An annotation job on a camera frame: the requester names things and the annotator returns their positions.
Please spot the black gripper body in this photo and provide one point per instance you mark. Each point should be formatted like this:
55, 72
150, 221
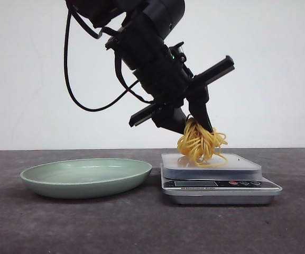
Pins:
160, 69

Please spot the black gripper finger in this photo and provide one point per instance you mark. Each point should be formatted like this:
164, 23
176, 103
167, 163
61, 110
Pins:
197, 107
170, 118

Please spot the yellow vermicelli noodle bundle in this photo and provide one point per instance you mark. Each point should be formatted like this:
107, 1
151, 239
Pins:
201, 146

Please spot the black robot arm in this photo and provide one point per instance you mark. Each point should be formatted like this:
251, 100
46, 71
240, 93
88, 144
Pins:
99, 17

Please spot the silver digital kitchen scale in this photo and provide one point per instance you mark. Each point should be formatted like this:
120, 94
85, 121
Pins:
228, 181

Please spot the light green plate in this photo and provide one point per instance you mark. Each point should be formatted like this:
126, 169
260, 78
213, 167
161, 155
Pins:
86, 178

